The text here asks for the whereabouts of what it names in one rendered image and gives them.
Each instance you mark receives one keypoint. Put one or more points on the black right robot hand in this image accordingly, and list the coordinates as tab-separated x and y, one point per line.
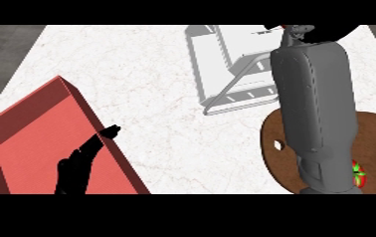
318	32

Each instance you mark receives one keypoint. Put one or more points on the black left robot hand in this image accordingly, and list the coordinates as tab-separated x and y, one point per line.
79	168

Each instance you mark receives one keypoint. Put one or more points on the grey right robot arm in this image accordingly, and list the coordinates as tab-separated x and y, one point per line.
316	115

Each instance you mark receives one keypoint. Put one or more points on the round brown cutting board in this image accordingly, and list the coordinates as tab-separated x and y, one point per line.
281	154

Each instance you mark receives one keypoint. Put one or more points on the red and green cupcake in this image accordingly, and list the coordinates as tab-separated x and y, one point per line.
359	174

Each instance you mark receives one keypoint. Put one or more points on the red open drawer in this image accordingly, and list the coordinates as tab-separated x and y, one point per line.
45	141

